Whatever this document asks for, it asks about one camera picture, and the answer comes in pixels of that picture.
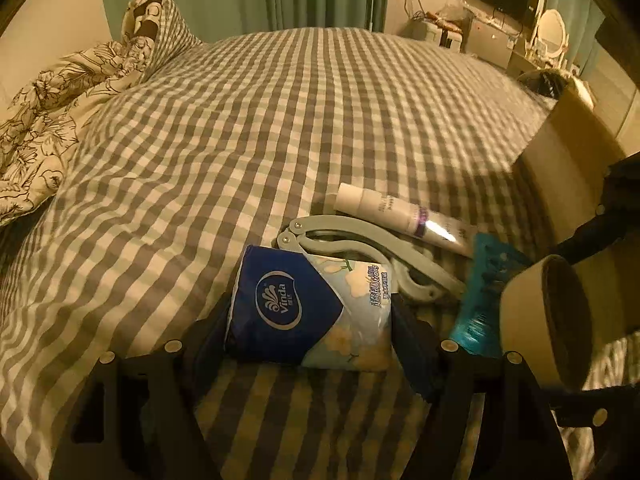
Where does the blue and white tissue pack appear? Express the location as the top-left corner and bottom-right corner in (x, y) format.
(224, 245), (401, 372)

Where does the grey checkered bed sheet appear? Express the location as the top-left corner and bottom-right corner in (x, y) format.
(0, 27), (640, 480)

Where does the white cosmetic tube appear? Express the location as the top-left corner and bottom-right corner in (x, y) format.
(334, 182), (477, 257)

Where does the beige cylindrical cup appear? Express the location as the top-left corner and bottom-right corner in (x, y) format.
(500, 254), (609, 392)

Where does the teal plastic packet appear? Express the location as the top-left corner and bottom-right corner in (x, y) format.
(447, 232), (533, 359)

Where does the cardboard box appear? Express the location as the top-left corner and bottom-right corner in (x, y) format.
(517, 79), (623, 263)

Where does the grey folding hanger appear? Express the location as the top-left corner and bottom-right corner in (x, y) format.
(276, 215), (468, 303)

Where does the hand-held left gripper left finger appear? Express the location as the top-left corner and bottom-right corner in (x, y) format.
(49, 305), (242, 480)

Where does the white desk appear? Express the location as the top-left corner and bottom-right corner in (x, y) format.
(462, 14), (517, 67)

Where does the round white mirror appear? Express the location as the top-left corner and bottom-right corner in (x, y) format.
(532, 8), (572, 59)

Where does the dark round bag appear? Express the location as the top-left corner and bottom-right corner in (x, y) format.
(516, 69), (572, 102)

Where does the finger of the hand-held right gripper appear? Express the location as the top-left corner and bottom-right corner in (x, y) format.
(542, 377), (640, 433)
(550, 154), (640, 267)

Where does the checkered pillow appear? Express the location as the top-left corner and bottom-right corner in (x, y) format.
(120, 0), (202, 83)

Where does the floral quilt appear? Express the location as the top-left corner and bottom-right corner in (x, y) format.
(0, 39), (157, 227)

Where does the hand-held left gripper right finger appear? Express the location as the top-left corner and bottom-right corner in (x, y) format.
(389, 292), (576, 480)

